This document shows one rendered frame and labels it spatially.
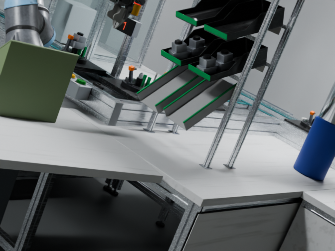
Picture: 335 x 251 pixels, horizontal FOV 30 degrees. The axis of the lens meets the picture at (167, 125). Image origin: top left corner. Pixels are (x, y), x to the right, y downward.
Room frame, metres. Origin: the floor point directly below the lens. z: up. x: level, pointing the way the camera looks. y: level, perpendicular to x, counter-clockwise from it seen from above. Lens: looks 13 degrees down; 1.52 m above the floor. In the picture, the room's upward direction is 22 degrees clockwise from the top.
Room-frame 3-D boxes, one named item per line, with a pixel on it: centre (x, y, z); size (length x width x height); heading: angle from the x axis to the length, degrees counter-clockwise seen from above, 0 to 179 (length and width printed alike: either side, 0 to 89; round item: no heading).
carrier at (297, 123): (3.53, -0.77, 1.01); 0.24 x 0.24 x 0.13; 54
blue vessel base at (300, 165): (2.91, -0.71, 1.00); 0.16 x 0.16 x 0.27
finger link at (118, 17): (2.40, 0.33, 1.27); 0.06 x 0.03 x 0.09; 144
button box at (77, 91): (2.50, 0.44, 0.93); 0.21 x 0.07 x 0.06; 54
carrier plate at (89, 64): (2.82, 0.52, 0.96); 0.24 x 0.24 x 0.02; 54
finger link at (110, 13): (2.42, 0.35, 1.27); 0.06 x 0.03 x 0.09; 144
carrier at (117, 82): (2.70, 0.19, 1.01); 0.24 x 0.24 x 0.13; 54
